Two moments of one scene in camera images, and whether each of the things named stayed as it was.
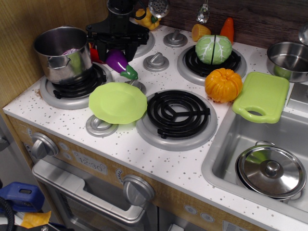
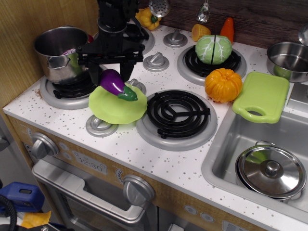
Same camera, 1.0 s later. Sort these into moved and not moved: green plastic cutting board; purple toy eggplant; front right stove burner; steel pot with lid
Moved: purple toy eggplant
Not moved: front right stove burner; green plastic cutting board; steel pot with lid
